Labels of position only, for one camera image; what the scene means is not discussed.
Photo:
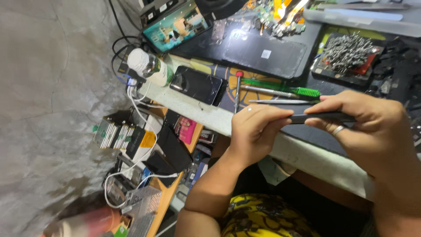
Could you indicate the person's left hand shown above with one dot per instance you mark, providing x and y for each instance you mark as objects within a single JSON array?
[{"x": 250, "y": 135}]

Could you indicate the person's right hand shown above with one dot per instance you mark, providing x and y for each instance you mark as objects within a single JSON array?
[{"x": 378, "y": 131}]

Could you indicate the person's left fingers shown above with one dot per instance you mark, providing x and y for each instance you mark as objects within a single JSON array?
[{"x": 273, "y": 112}]

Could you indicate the person's right fingers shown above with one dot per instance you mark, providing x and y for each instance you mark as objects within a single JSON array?
[{"x": 324, "y": 126}]

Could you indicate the slim black phone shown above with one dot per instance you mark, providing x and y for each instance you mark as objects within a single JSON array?
[{"x": 315, "y": 117}]

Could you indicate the silver tweezers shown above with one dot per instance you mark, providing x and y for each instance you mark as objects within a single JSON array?
[{"x": 279, "y": 102}]

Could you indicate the silver knurled screwdriver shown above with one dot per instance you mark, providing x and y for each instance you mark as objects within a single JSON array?
[{"x": 266, "y": 90}]

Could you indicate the red-capped metal screwdriver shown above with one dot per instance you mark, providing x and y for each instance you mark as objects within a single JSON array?
[{"x": 238, "y": 90}]

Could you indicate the black parts tray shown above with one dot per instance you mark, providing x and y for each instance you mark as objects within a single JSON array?
[{"x": 329, "y": 77}]

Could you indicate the large black phone panel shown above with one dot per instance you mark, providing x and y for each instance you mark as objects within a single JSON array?
[{"x": 263, "y": 54}]

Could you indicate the heap of metal screws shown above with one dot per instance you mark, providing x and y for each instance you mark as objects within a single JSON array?
[{"x": 348, "y": 51}]

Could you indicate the black phone with cracked screen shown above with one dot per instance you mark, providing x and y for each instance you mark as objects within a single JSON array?
[{"x": 197, "y": 85}]

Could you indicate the pink box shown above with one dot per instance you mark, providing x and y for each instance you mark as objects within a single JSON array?
[{"x": 186, "y": 130}]

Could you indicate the black work mat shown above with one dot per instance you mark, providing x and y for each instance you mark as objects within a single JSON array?
[{"x": 210, "y": 49}]

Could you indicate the heap of phone circuit parts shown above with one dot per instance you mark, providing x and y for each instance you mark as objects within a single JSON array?
[{"x": 273, "y": 16}]

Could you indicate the black phone case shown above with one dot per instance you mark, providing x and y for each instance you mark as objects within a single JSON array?
[{"x": 174, "y": 148}]

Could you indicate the yellow black patterned shorts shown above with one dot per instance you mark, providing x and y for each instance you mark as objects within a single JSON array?
[{"x": 263, "y": 217}]

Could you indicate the clear lidded tray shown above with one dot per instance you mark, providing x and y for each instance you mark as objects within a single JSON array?
[{"x": 361, "y": 18}]

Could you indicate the black round lamp base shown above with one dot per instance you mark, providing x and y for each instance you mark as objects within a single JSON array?
[{"x": 220, "y": 7}]

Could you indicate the wooden shelf with parts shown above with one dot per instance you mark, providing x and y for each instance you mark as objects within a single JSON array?
[{"x": 171, "y": 187}]

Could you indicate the phone with lit screen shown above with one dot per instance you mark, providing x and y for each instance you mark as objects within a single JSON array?
[{"x": 177, "y": 28}]

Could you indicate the white bottle with green label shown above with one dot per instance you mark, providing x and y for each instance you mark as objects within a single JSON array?
[{"x": 148, "y": 65}]

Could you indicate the stack of boxed phone parts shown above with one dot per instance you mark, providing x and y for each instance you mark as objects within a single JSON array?
[{"x": 118, "y": 133}]

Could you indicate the clear plastic storage box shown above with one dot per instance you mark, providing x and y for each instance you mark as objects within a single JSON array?
[{"x": 141, "y": 210}]

